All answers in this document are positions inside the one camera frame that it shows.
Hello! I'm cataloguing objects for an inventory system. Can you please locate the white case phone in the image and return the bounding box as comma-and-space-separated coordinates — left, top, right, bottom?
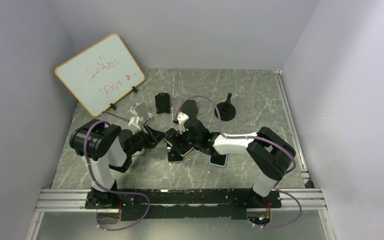
167, 149, 184, 164

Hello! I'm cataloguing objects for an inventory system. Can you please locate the black round-base phone holder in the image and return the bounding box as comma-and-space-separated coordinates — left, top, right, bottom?
214, 92, 236, 122

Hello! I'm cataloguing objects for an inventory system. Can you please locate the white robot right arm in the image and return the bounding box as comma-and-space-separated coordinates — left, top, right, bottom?
164, 120, 296, 207

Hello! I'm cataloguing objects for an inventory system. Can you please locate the blue case phone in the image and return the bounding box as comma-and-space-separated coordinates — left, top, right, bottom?
209, 154, 229, 167

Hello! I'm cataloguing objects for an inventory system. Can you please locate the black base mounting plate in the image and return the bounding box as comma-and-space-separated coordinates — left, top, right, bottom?
84, 188, 282, 221

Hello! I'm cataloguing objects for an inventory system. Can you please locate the silver metal phone stand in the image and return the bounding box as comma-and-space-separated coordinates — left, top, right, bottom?
129, 101, 154, 123

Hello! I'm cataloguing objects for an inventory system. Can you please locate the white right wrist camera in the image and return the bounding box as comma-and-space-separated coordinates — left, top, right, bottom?
173, 112, 189, 125

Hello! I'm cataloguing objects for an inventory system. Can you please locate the black folding phone stand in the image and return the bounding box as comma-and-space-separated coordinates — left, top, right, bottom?
155, 92, 171, 114

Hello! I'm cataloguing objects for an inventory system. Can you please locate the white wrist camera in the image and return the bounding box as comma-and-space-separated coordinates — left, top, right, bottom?
127, 115, 143, 133
173, 112, 189, 125

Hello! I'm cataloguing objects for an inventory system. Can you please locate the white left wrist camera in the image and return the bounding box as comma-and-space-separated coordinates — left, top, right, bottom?
127, 115, 143, 133

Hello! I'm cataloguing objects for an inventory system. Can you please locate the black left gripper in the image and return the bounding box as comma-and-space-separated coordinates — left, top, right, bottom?
127, 125, 168, 157

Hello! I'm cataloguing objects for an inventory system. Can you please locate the whiteboard with wooden frame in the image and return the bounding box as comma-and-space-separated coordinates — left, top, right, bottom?
54, 33, 145, 117

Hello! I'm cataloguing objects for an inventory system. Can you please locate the pink case phone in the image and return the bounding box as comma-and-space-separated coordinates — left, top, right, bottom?
167, 138, 193, 155

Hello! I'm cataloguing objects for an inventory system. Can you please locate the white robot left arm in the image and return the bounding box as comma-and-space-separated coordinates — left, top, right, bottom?
69, 119, 165, 208

